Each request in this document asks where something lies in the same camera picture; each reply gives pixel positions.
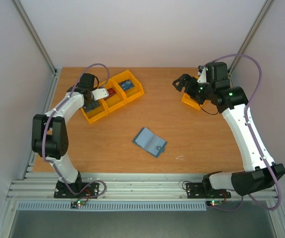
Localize red credit card in bin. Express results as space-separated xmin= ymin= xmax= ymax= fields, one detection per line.
xmin=107 ymin=88 xmax=116 ymax=98

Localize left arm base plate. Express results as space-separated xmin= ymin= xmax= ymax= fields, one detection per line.
xmin=54 ymin=181 xmax=100 ymax=198

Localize blue credit card in bin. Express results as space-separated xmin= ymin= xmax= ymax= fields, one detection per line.
xmin=119 ymin=79 xmax=134 ymax=91

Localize aluminium corner post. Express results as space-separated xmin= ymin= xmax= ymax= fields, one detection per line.
xmin=12 ymin=0 xmax=57 ymax=75
xmin=227 ymin=0 xmax=275 ymax=75

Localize left aluminium corner post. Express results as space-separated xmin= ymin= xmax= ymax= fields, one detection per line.
xmin=12 ymin=0 xmax=57 ymax=75

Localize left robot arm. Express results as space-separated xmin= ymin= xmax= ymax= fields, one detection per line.
xmin=31 ymin=73 xmax=99 ymax=197

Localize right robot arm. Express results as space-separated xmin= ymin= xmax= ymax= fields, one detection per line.
xmin=172 ymin=62 xmax=285 ymax=197

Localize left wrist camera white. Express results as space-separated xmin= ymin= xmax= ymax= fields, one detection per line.
xmin=91 ymin=88 xmax=109 ymax=101

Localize teal leather card holder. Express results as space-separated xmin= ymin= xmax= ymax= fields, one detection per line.
xmin=132 ymin=127 xmax=168 ymax=158

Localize yellow three-compartment bin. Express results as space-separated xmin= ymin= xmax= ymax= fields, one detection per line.
xmin=81 ymin=70 xmax=144 ymax=124

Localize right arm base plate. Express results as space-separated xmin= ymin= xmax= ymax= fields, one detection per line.
xmin=182 ymin=181 xmax=231 ymax=199

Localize right aluminium corner post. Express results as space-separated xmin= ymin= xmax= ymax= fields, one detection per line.
xmin=227 ymin=0 xmax=275 ymax=75

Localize aluminium rail frame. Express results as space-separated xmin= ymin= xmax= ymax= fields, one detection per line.
xmin=6 ymin=172 xmax=279 ymax=201

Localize grey slotted cable duct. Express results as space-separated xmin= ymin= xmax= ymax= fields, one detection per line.
xmin=17 ymin=201 xmax=207 ymax=212

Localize small yellow bin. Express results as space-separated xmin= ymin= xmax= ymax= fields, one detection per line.
xmin=180 ymin=76 xmax=207 ymax=111

